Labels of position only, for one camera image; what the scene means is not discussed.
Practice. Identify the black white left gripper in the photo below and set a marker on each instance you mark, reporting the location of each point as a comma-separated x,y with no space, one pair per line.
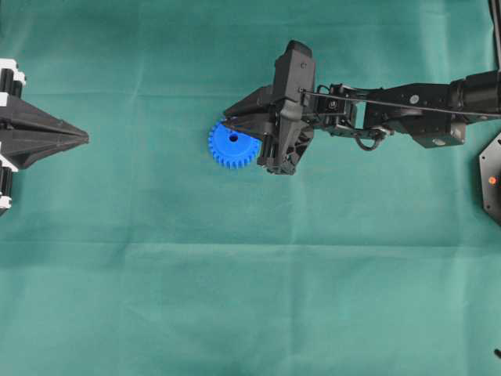
45,135

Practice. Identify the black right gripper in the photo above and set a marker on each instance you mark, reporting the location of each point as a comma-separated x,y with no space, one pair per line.
275,114

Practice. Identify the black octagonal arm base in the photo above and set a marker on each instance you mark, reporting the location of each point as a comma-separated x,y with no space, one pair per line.
489,164

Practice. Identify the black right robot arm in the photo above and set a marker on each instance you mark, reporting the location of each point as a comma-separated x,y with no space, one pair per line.
433,115

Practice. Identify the blue plastic gear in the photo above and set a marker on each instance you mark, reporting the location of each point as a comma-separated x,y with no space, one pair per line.
231,149

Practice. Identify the green cloth mat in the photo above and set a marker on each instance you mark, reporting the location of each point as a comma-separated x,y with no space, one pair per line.
137,254

